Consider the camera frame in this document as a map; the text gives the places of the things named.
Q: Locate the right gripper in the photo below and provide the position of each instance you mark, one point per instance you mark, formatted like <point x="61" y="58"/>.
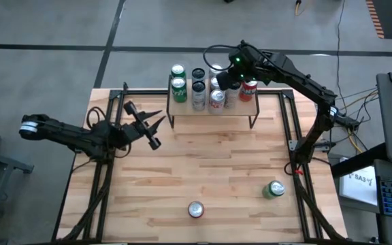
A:
<point x="247" y="66"/>

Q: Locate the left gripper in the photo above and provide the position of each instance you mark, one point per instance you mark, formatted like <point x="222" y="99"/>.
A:
<point x="131" y="132"/>

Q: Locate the white Celsius Arctic Vibe can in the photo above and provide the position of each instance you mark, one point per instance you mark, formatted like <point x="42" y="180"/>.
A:
<point x="198" y="97"/>
<point x="198" y="74"/>

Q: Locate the red Fanta can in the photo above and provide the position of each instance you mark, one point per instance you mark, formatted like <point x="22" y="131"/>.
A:
<point x="247" y="93"/>
<point x="196" y="209"/>

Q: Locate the green Sprite can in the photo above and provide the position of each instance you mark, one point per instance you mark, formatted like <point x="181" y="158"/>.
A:
<point x="178" y="69"/>
<point x="179" y="90"/>

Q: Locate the green soda can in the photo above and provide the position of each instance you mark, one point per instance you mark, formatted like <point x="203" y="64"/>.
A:
<point x="274" y="188"/>

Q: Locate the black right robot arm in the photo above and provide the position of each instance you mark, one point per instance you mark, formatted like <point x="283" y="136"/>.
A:
<point x="294" y="78"/>

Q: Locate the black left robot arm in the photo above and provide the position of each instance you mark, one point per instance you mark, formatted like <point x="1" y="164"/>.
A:
<point x="63" y="132"/>

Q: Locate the grey side table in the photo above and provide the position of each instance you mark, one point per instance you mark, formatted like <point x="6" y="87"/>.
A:
<point x="5" y="162"/>

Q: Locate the white paper sign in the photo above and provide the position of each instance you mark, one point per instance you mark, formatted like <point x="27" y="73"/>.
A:
<point x="356" y="190"/>

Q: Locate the black aluminium table frame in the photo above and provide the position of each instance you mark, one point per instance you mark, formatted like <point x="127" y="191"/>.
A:
<point x="141" y="92"/>

